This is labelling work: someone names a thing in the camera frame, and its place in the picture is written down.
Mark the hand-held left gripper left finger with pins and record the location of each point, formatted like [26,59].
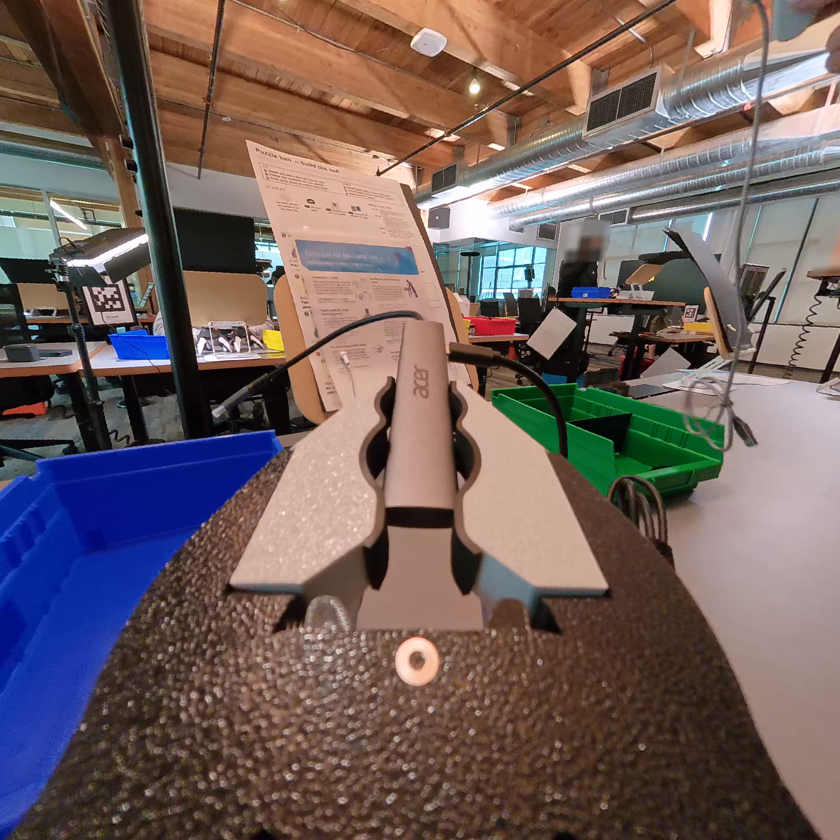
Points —
[308,525]

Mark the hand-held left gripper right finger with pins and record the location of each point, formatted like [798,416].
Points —
[531,525]

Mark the green plastic bin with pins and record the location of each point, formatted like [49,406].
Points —
[544,433]

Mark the blue plastic bin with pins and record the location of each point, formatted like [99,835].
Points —
[98,525]

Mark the silver ventilation ducts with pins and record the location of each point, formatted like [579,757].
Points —
[722,92]

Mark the black bin divider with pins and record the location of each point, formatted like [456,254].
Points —
[604,433]

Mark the wooden document stand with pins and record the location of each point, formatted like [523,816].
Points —
[223,298]
[292,354]

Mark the yellow plastic bin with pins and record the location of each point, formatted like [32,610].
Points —
[273,340]

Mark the grey hanging card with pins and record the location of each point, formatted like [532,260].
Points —
[552,333]

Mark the red plastic bin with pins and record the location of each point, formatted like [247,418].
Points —
[489,326]

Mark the small blue bin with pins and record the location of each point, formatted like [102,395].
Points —
[138,346]

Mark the black tripod stand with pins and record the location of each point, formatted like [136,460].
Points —
[82,367]

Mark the printed marker tag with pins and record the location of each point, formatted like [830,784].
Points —
[110,302]

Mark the printed instruction sheets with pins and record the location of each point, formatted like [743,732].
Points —
[354,229]

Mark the hanging light bulb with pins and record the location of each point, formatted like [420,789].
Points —
[474,84]

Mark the black metal pole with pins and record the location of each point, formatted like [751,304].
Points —
[159,229]

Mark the led light panel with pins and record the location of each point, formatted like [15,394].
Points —
[111,253]

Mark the white ceiling access point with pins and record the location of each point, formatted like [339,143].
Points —
[428,41]

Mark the black wall speaker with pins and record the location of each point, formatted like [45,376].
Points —
[439,218]

